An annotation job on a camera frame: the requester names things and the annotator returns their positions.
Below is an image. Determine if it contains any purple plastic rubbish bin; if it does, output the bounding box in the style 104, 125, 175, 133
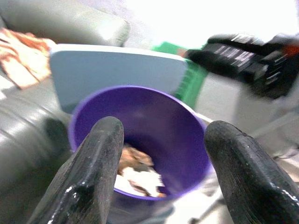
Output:
68, 85, 214, 224

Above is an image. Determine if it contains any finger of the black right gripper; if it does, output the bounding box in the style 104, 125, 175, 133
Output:
186, 42, 234, 80

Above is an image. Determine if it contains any grey-green leather sofa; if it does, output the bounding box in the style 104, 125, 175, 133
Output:
0, 0, 130, 224

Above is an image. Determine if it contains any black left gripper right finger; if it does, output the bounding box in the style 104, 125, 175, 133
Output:
204, 120, 299, 224

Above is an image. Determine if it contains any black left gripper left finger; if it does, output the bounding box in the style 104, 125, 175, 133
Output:
27, 116, 125, 224

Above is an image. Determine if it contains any brown crumpled paper trash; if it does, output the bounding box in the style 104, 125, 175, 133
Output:
118, 144, 155, 175

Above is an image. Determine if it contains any white crumpled paper trash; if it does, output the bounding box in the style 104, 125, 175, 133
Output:
114, 167, 167, 198

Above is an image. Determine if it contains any orange patterned cloth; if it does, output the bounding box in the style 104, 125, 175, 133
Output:
0, 27, 57, 90

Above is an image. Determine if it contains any green plastic stool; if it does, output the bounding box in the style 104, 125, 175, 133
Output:
151, 41, 209, 108

